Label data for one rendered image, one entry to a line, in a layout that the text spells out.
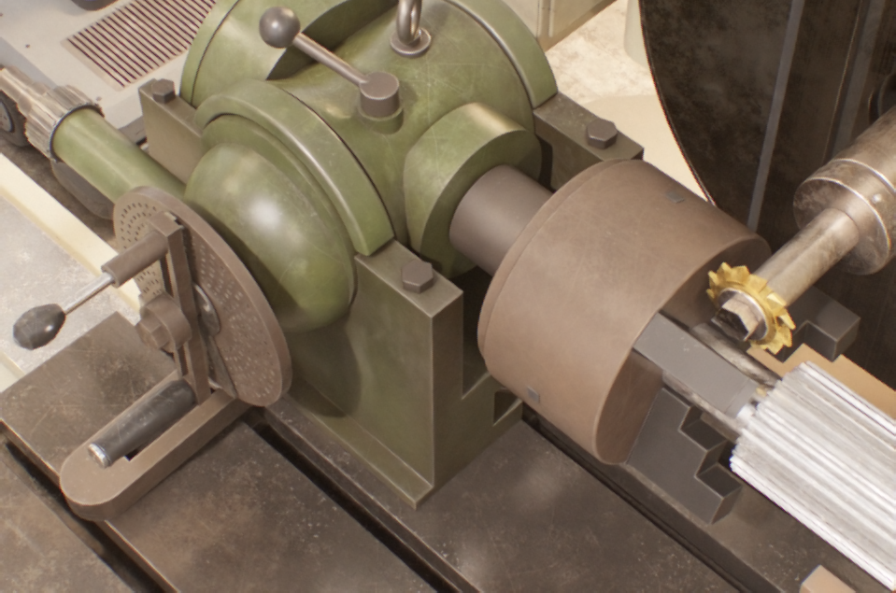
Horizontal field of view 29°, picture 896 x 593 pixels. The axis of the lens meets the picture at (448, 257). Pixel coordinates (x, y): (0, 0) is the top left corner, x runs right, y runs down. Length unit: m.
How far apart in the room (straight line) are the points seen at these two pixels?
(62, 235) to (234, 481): 0.65
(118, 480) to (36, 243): 0.60
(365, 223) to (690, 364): 0.25
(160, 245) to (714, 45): 0.46
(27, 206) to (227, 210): 0.80
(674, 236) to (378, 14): 0.33
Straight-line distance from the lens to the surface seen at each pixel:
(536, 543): 1.35
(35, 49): 2.85
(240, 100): 1.23
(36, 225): 1.98
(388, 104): 1.22
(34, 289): 1.88
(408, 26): 1.24
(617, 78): 3.12
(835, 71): 1.27
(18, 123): 2.98
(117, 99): 2.74
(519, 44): 1.30
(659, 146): 3.01
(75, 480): 1.37
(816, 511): 1.13
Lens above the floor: 2.16
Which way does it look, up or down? 50 degrees down
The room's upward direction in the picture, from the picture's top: straight up
